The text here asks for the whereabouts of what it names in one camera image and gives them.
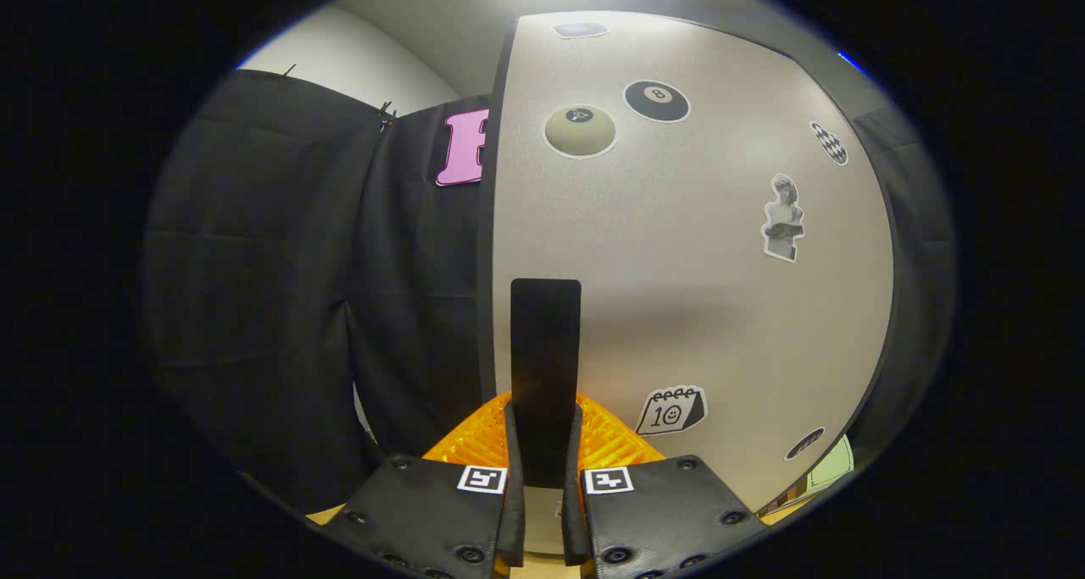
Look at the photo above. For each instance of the black backdrop cloth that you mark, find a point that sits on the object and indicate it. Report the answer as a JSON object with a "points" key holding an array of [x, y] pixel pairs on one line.
{"points": [[271, 308]]}

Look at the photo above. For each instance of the grey cabinet door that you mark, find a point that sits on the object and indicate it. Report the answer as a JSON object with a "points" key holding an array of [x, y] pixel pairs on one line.
{"points": [[695, 308]]}

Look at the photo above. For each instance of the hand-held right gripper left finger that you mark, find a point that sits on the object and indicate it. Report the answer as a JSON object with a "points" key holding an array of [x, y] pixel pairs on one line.
{"points": [[514, 524]]}

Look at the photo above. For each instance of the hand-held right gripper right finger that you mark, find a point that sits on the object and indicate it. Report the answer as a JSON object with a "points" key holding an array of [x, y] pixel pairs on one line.
{"points": [[573, 524]]}

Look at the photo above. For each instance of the pale green box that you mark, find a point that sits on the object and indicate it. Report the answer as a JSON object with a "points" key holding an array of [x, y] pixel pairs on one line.
{"points": [[831, 463]]}

